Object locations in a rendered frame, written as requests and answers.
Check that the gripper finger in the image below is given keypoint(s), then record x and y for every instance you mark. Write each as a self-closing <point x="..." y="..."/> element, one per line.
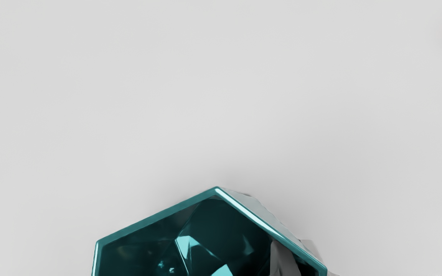
<point x="284" y="262"/>

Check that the teal faceted mug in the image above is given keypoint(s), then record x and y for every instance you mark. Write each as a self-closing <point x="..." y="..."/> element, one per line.
<point x="221" y="230"/>

